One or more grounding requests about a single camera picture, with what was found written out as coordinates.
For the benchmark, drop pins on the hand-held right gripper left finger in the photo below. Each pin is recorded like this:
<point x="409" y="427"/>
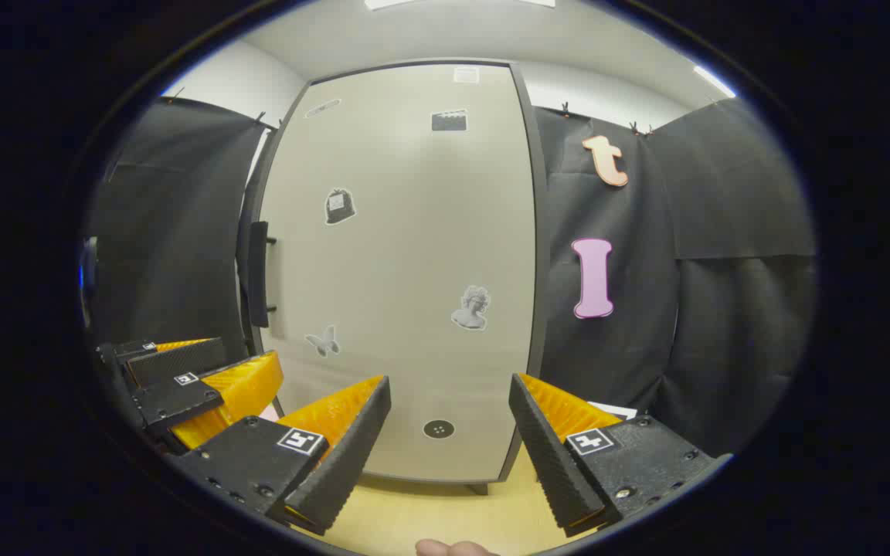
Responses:
<point x="348" y="455"/>

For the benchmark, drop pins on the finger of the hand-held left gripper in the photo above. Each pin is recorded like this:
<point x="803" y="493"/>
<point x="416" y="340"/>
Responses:
<point x="174" y="364"/>
<point x="178" y="401"/>

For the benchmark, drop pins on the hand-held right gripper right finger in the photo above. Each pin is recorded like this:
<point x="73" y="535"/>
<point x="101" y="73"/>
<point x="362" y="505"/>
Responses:
<point x="549" y="455"/>

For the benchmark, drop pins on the grey cabinet door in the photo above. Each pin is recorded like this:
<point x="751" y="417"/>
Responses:
<point x="414" y="270"/>

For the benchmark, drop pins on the grey cabinet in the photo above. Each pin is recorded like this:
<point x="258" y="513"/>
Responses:
<point x="478" y="488"/>

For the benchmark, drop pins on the black backdrop cloth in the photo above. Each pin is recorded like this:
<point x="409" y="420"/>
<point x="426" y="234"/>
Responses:
<point x="723" y="309"/>

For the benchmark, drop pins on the white photo card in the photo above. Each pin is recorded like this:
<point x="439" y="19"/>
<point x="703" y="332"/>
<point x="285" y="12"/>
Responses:
<point x="619" y="410"/>

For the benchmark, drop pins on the ceiling light panel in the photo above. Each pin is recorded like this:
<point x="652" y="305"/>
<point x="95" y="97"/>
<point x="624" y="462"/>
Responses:
<point x="391" y="3"/>

